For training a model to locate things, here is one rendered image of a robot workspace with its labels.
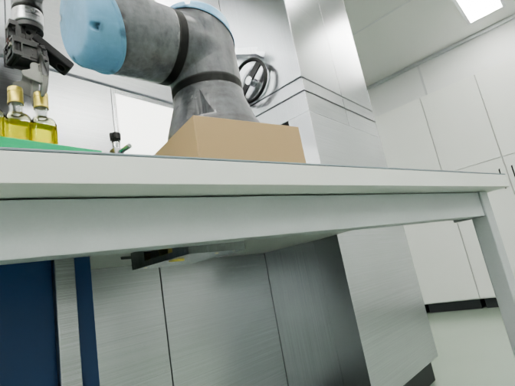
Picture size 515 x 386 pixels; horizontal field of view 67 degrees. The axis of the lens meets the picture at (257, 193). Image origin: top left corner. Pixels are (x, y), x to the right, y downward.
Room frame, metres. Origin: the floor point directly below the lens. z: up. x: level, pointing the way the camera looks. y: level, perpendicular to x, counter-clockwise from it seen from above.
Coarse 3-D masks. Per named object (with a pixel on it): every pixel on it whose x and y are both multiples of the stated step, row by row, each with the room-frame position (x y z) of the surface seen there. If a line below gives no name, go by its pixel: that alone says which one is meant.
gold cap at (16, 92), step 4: (8, 88) 0.84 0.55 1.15; (12, 88) 0.84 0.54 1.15; (16, 88) 0.84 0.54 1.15; (20, 88) 0.85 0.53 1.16; (8, 92) 0.84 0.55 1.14; (12, 92) 0.84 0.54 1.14; (16, 92) 0.84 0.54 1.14; (20, 92) 0.85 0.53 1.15; (8, 96) 0.84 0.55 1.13; (12, 96) 0.84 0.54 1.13; (16, 96) 0.84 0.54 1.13; (20, 96) 0.85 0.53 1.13; (8, 100) 0.84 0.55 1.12; (12, 100) 0.84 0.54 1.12; (16, 100) 0.84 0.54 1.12; (20, 100) 0.85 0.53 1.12; (8, 104) 0.85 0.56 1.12
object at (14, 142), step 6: (0, 138) 0.71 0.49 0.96; (6, 138) 0.72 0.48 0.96; (12, 138) 0.72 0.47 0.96; (0, 144) 0.71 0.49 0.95; (6, 144) 0.72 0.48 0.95; (12, 144) 0.72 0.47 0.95; (18, 144) 0.73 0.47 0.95; (24, 144) 0.74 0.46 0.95; (30, 144) 0.75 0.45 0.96; (36, 144) 0.76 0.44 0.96; (42, 144) 0.77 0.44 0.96; (48, 144) 0.78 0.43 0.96; (54, 144) 0.79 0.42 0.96; (72, 150) 0.82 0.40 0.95; (78, 150) 0.83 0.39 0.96; (84, 150) 0.84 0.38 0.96; (90, 150) 0.85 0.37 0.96; (96, 150) 0.86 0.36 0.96
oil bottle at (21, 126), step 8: (8, 112) 0.83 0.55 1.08; (16, 112) 0.83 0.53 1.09; (8, 120) 0.82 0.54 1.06; (16, 120) 0.83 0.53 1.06; (24, 120) 0.84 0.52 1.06; (8, 128) 0.82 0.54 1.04; (16, 128) 0.83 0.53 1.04; (24, 128) 0.84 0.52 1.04; (32, 128) 0.86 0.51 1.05; (8, 136) 0.82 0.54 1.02; (16, 136) 0.83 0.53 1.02; (24, 136) 0.84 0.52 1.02; (32, 136) 0.86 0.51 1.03
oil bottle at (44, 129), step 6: (36, 120) 0.86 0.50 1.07; (42, 120) 0.87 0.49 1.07; (48, 120) 0.88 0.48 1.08; (36, 126) 0.86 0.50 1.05; (42, 126) 0.87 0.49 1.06; (48, 126) 0.88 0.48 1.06; (54, 126) 0.89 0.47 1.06; (36, 132) 0.86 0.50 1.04; (42, 132) 0.87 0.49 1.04; (48, 132) 0.88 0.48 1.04; (54, 132) 0.89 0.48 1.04; (36, 138) 0.86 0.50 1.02; (42, 138) 0.87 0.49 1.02; (48, 138) 0.88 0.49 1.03; (54, 138) 0.89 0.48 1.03
